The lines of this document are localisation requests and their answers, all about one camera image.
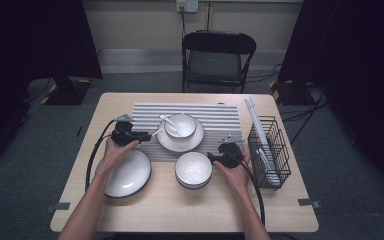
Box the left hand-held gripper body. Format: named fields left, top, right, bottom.
left=110, top=113, right=138, bottom=147

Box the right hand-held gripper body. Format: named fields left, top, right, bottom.
left=217, top=134, right=246, bottom=169

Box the white plate black rim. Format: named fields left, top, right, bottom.
left=94, top=148, right=153, bottom=199
left=155, top=114, right=206, bottom=154

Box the white bowl black rim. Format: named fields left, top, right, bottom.
left=176, top=181, right=211, bottom=191
left=163, top=113, right=198, bottom=140
left=174, top=151, right=214, bottom=187

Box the black wire cutlery basket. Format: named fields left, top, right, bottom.
left=247, top=115, right=292, bottom=191

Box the person's left hand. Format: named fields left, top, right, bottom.
left=102, top=136, right=141, bottom=174

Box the person's right hand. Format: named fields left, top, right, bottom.
left=213, top=151, right=253, bottom=198

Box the striped woven placemat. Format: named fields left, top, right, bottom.
left=124, top=102, right=248, bottom=163

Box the bundle of white chopsticks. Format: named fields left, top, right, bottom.
left=244, top=95, right=274, bottom=161

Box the black stand base yellow tape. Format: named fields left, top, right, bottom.
left=41, top=75, right=93, bottom=107
left=269, top=79, right=311, bottom=107

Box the grey tape piece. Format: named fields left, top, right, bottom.
left=297, top=198, right=322, bottom=210
left=45, top=202, right=72, bottom=213

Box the black folding chair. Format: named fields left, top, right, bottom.
left=181, top=29, right=258, bottom=94

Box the black curtain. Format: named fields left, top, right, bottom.
left=0, top=0, right=103, bottom=174
left=278, top=0, right=384, bottom=201

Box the left hand-held gripper black cable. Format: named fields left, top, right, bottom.
left=84, top=119, right=118, bottom=193

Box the hand-held gripper black cable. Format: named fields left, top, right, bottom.
left=226, top=149, right=267, bottom=226
left=84, top=119, right=118, bottom=193

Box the right hand-held gripper black cable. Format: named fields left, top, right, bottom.
left=226, top=149, right=267, bottom=226

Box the black floor cable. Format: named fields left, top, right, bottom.
left=289, top=89, right=329, bottom=146
left=23, top=78, right=53, bottom=104
left=246, top=63, right=284, bottom=84

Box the black socket cable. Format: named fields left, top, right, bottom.
left=179, top=5, right=188, bottom=34

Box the white wall socket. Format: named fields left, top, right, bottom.
left=175, top=0, right=199, bottom=14

